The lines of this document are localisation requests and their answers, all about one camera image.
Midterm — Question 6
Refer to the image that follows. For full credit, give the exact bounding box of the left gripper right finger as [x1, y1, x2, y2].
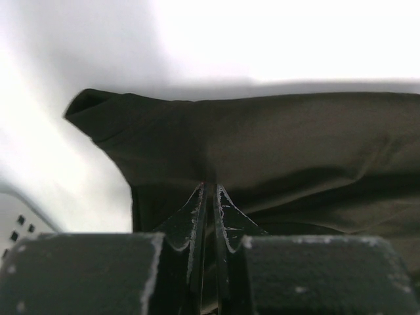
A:
[213, 184, 268, 314]

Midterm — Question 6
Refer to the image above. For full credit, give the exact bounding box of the black printed t shirt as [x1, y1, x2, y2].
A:
[65, 89, 419, 278]

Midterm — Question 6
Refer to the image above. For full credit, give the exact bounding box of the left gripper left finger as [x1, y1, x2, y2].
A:
[150, 184, 207, 314]

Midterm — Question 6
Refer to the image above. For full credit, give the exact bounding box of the white plastic basket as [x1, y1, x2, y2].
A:
[1, 184, 62, 263]

